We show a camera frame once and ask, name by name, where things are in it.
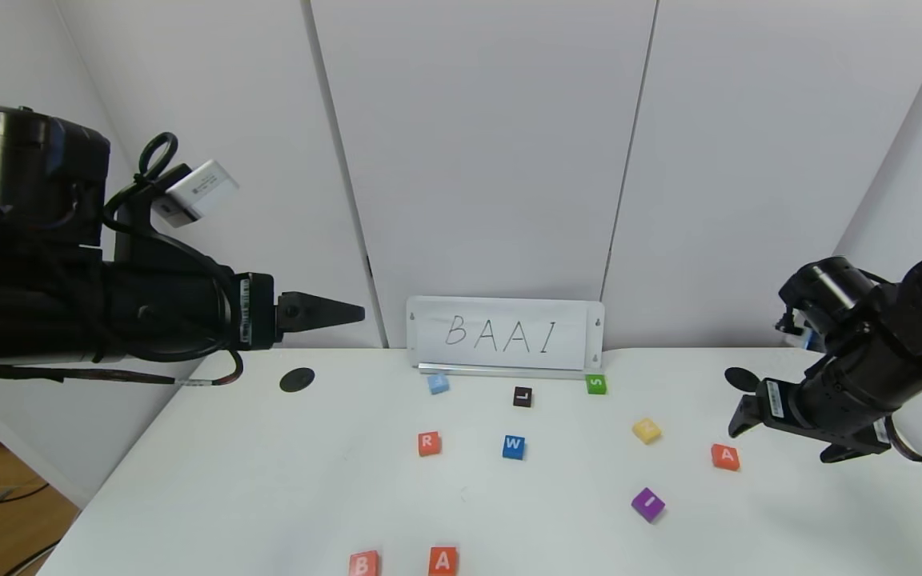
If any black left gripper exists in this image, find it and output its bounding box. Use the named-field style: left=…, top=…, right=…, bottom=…
left=103, top=262, right=366, bottom=362

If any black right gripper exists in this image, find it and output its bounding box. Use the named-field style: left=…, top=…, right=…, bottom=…
left=728, top=345, right=897, bottom=446

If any white paper reading BAAI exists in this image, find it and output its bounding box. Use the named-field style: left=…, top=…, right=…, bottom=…
left=417, top=312, right=587, bottom=371

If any purple letter I block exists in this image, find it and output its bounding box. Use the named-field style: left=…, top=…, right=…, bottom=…
left=631, top=488, right=666, bottom=524

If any white sign holder board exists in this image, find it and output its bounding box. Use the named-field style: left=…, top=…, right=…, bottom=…
left=407, top=298, right=604, bottom=378

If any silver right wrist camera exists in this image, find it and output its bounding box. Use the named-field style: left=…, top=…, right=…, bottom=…
left=777, top=316, right=822, bottom=354

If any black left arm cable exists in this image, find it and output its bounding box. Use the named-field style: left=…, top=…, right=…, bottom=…
left=105, top=132, right=246, bottom=389

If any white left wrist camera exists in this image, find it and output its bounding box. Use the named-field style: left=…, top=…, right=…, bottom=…
left=150, top=160, right=240, bottom=230

